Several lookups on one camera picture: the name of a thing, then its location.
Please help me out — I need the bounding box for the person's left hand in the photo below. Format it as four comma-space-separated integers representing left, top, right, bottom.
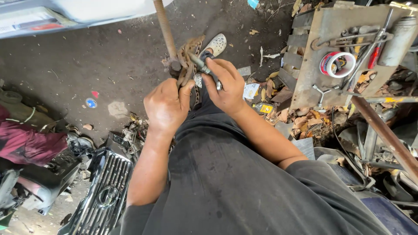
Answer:
143, 78, 196, 135

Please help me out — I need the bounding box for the person's right hand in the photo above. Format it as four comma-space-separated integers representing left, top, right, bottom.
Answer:
201, 58, 248, 115

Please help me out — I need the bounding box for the grey metal bolt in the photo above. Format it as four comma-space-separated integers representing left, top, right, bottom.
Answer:
187, 52, 213, 75

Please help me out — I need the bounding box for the rusty brown chain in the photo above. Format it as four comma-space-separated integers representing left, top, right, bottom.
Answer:
176, 35, 206, 109

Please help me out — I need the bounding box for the white paper scrap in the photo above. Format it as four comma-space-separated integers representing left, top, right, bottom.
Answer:
242, 82, 260, 100

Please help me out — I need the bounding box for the small bottle with yellow label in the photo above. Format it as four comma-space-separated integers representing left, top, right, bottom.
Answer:
251, 102, 277, 116

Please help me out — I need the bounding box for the heap of small metal scrap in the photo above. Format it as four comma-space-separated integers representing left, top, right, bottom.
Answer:
98, 114, 151, 158

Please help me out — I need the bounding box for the white perforated clog shoe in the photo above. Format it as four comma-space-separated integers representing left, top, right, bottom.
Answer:
194, 33, 227, 89

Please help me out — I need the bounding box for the rusty threaded rod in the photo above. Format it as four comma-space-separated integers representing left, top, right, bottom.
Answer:
153, 0, 182, 72

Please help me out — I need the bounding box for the heap of dry leaves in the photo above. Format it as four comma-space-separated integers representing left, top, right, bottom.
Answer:
247, 70, 361, 141

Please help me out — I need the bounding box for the silver three-way wrench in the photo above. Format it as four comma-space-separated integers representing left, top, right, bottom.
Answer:
312, 84, 340, 108

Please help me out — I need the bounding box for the dark grey shirt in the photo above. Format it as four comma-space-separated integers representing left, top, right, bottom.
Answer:
110, 86, 393, 235

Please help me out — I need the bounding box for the rusty metal tool tray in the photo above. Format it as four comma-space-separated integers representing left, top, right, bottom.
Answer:
278, 1, 418, 110

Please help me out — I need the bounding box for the red and white tape roll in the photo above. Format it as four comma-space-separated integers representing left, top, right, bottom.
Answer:
319, 51, 357, 79

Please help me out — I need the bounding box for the chrome car grille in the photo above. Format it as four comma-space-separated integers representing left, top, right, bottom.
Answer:
58, 147, 135, 235

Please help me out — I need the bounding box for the rusty hooked metal tool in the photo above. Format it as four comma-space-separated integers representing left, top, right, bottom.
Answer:
310, 31, 394, 51

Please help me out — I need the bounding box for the white car body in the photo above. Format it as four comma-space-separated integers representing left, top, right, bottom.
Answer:
0, 0, 174, 40

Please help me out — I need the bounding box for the maroon cloth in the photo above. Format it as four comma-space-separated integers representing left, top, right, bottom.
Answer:
0, 104, 69, 167

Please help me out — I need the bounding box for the long thin metal rod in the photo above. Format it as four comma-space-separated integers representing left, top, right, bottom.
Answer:
341, 8, 394, 91

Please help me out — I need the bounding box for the heap of old car parts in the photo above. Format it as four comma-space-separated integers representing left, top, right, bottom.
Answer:
0, 156, 83, 230

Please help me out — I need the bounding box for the rusty brown pipe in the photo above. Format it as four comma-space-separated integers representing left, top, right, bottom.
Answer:
351, 96, 418, 185

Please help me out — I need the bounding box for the grey metal cylinder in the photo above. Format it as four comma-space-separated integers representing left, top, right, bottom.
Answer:
378, 16, 418, 68

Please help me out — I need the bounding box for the dark blue car panel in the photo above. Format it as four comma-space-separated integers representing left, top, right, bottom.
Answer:
359, 195, 418, 235

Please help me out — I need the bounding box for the red-handled screwdriver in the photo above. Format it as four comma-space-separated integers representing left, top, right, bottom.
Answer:
367, 45, 383, 70

